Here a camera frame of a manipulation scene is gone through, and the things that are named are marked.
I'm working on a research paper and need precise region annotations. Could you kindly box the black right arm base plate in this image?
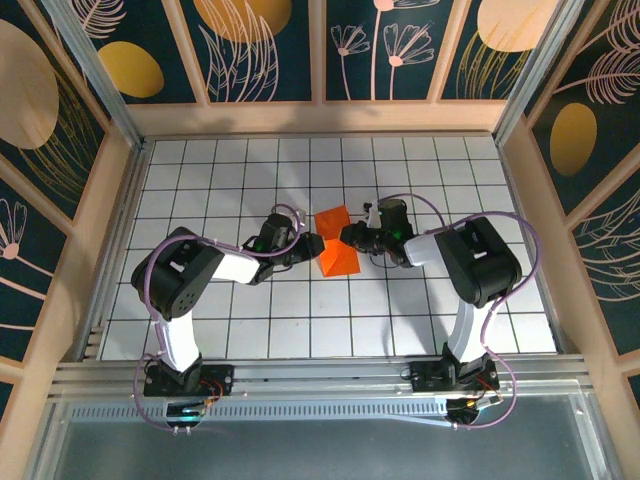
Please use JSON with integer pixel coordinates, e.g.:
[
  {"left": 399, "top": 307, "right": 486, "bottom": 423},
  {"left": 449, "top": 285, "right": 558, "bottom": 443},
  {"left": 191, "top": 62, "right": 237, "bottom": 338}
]
[{"left": 408, "top": 360, "right": 501, "bottom": 396}]

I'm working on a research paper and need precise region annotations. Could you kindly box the aluminium front frame rail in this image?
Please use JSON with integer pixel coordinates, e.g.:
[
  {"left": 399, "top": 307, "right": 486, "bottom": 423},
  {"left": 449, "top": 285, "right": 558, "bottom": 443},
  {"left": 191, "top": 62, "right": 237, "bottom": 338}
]
[{"left": 52, "top": 355, "right": 594, "bottom": 401}]

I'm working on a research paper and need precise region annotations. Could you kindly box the aluminium corner post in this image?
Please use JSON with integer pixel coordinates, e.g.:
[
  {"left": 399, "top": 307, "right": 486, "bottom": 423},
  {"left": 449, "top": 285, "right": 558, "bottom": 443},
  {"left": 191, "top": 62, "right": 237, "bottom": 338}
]
[
  {"left": 42, "top": 0, "right": 147, "bottom": 151},
  {"left": 492, "top": 0, "right": 586, "bottom": 144}
]

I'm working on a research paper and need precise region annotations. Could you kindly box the orange square paper sheet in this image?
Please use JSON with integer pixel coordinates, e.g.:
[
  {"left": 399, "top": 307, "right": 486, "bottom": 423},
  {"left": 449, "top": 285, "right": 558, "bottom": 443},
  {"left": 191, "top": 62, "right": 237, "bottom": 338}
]
[{"left": 313, "top": 203, "right": 362, "bottom": 278}]

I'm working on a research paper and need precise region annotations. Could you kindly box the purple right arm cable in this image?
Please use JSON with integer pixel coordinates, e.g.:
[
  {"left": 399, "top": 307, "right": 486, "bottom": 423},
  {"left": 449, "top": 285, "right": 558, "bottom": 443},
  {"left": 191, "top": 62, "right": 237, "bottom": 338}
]
[{"left": 377, "top": 193, "right": 544, "bottom": 432}]

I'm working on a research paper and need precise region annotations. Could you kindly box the slotted grey cable duct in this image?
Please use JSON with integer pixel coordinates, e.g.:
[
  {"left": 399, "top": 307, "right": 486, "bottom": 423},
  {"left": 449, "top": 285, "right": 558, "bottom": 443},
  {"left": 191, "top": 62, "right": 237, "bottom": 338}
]
[{"left": 69, "top": 402, "right": 451, "bottom": 422}]

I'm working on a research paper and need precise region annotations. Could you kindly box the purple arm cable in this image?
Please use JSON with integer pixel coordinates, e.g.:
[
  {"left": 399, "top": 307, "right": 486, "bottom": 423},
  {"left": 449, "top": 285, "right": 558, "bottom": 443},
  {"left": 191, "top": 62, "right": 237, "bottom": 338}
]
[
  {"left": 377, "top": 193, "right": 544, "bottom": 432},
  {"left": 133, "top": 202, "right": 309, "bottom": 434}
]

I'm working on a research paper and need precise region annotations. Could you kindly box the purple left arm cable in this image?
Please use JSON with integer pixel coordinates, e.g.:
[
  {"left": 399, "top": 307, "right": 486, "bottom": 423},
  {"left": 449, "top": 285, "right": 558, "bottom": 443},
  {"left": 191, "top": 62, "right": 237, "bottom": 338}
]
[{"left": 133, "top": 202, "right": 309, "bottom": 434}]

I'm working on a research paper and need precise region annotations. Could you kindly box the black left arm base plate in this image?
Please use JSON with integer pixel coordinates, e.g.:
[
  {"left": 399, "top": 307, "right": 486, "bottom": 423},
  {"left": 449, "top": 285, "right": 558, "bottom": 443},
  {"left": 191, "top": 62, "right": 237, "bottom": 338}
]
[{"left": 143, "top": 363, "right": 235, "bottom": 398}]

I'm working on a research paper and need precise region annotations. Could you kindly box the grey metal sheet panel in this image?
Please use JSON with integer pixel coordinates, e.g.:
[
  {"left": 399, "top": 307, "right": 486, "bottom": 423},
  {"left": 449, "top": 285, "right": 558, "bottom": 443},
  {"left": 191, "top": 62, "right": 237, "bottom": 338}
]
[{"left": 27, "top": 394, "right": 614, "bottom": 480}]

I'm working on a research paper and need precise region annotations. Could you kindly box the aluminium side rail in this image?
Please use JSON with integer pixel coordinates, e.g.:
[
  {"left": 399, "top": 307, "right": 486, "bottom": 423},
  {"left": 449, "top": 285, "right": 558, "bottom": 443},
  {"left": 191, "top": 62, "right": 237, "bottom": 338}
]
[
  {"left": 74, "top": 144, "right": 151, "bottom": 361},
  {"left": 497, "top": 137, "right": 571, "bottom": 356}
]

